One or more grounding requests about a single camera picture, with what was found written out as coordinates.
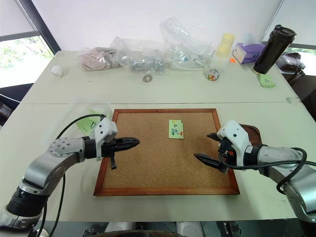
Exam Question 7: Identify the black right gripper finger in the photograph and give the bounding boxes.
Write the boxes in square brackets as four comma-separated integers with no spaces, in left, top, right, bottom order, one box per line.
[206,133,223,143]
[194,153,228,174]

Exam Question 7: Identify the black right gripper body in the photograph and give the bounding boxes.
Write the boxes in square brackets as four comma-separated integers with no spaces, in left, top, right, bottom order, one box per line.
[217,138,236,172]

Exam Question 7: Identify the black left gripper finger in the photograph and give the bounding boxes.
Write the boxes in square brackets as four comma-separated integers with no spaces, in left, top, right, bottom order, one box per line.
[121,136,141,146]
[116,144,139,152]

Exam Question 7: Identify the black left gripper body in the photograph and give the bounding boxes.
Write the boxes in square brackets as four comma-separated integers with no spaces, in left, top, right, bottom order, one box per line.
[100,138,124,171]

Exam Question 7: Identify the wood framed cork board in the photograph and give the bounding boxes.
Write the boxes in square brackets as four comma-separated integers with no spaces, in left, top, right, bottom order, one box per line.
[93,108,241,197]

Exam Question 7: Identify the green note with writing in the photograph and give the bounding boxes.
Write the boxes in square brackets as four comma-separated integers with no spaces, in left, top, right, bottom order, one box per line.
[75,110,107,133]

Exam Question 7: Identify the green sticky note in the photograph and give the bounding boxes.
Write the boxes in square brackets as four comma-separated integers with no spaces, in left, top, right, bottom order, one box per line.
[168,119,185,140]

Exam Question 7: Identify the cup of coloured pins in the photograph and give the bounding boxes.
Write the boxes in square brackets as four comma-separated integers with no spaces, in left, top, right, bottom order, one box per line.
[204,68,222,84]

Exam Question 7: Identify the green sticky pad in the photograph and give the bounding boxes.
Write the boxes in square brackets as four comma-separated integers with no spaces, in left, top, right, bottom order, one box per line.
[256,73,277,88]

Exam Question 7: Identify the brown wooden tray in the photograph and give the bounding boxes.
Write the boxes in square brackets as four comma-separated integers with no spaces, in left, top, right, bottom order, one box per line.
[237,123,262,147]

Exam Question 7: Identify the clear plastic container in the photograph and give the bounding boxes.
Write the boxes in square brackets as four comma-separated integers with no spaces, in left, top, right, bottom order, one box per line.
[47,96,112,147]

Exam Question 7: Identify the white rounded robot shell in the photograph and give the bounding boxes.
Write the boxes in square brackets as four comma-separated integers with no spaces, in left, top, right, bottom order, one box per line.
[175,221,206,237]

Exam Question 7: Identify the plastic bag with grey item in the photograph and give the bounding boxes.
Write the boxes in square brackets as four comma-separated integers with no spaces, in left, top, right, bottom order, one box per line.
[110,36,166,76]

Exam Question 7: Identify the purple tissue box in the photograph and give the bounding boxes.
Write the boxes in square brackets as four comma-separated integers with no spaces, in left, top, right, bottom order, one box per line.
[232,42,267,65]

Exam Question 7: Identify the bagged pink cloth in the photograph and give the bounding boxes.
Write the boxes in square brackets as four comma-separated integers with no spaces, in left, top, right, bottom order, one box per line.
[76,46,122,73]

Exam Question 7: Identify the yellow cylinder container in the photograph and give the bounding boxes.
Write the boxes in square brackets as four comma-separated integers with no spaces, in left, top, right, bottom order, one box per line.
[209,33,236,73]

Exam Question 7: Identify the small white roll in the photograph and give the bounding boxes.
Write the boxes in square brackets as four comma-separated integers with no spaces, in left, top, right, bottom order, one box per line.
[51,65,64,78]

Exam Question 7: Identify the dark brown chair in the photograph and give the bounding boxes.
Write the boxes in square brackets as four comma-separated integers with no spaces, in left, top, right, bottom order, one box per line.
[289,73,316,125]

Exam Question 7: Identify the black travel tumbler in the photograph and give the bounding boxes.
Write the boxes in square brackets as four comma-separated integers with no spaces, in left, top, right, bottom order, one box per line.
[252,24,297,75]

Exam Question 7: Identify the dark brown bag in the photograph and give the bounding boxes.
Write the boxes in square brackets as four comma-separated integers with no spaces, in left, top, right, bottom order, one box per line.
[275,52,307,75]

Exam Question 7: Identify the black chair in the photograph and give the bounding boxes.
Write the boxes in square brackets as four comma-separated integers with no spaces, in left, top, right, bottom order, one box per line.
[0,82,35,127]

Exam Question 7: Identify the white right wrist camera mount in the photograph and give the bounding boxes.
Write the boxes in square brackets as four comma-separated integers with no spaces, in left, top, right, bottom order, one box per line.
[216,119,253,166]

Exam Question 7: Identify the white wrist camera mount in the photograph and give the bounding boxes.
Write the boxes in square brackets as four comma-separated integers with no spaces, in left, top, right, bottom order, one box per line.
[216,119,253,166]
[94,118,118,161]

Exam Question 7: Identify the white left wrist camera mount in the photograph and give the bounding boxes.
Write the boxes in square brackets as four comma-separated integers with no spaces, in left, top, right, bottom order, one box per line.
[94,118,118,161]

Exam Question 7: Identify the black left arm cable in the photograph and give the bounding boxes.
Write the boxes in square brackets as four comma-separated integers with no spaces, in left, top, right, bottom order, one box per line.
[37,114,107,237]

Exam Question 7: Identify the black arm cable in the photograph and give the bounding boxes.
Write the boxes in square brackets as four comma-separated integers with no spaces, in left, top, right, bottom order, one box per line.
[37,114,107,237]
[218,147,316,196]

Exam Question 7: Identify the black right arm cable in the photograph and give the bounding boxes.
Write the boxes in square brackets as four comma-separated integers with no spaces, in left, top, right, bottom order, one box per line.
[218,147,316,196]

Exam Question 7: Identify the clear bag with white cable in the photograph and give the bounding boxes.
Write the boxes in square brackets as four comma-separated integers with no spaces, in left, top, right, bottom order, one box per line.
[159,16,216,72]

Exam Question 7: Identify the black window frame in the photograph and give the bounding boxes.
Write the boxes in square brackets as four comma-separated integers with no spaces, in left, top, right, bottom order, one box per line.
[0,0,61,58]

